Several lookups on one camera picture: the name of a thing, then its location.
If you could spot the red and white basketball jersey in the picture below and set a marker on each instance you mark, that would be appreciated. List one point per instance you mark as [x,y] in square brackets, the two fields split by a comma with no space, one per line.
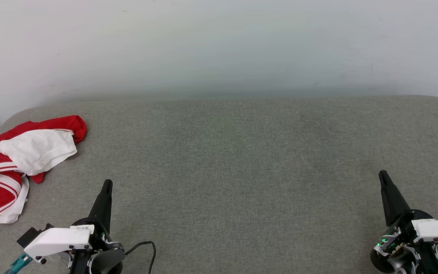
[32,152]

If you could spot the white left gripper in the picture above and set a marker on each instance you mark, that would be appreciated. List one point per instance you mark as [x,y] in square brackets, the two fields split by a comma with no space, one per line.
[59,239]

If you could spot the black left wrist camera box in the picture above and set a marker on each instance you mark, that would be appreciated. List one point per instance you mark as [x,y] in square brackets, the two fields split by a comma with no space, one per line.
[30,236]

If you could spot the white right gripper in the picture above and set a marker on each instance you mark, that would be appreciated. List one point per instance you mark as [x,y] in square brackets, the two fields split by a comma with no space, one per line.
[432,230]

